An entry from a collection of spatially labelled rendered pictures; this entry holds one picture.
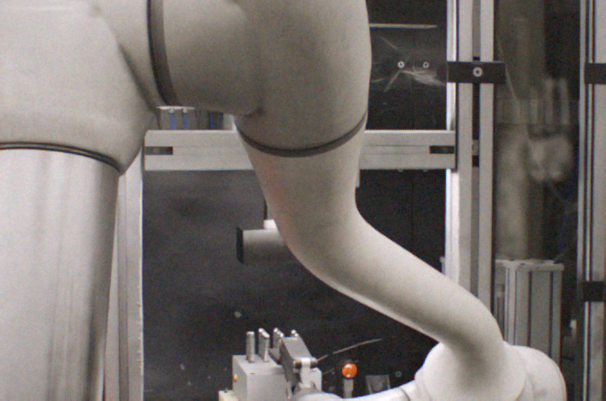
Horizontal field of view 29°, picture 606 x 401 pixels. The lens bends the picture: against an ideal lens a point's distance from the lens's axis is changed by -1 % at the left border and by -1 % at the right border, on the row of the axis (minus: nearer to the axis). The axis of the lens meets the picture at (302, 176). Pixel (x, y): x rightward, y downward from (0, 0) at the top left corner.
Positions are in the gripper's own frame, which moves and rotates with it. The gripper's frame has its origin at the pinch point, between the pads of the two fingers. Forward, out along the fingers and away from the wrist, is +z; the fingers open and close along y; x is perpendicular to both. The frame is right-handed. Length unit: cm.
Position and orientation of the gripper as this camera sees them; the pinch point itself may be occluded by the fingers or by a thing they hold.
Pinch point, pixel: (282, 388)
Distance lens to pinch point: 155.2
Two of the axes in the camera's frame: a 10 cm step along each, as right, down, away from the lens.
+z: -2.0, -0.5, 9.8
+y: 0.0, -10.0, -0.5
